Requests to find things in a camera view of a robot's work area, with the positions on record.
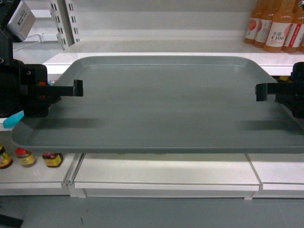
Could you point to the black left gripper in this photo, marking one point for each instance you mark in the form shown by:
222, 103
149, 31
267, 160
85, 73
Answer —
24, 87

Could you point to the white upper metal shelf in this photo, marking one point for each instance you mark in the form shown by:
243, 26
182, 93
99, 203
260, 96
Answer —
275, 64

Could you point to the grey silver serving tray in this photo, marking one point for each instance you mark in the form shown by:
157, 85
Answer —
165, 104

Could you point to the orange C100 drink bottle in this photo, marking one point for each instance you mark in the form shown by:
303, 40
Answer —
280, 26

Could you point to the orange drink bottle left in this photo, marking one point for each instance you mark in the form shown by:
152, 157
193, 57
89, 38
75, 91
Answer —
253, 23

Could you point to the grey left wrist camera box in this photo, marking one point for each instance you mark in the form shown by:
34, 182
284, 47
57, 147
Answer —
21, 22

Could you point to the green label jar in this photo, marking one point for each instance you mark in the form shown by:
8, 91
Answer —
5, 159

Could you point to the white lower metal shelf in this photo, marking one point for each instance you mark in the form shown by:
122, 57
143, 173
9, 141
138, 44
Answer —
244, 176

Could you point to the red lidded sauce jar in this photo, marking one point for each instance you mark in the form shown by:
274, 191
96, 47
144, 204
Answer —
25, 157

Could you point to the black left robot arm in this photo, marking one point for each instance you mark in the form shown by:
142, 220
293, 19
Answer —
6, 42

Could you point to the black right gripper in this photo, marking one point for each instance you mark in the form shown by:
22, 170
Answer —
285, 88

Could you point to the white metal shelf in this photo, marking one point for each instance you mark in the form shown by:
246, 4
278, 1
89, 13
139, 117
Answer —
275, 64
244, 176

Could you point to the white slotted shelf upright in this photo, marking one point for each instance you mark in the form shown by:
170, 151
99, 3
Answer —
64, 15

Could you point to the dark sauce jar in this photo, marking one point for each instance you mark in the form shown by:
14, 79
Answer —
53, 160

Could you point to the teal snack bag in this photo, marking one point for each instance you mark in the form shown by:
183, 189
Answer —
11, 121

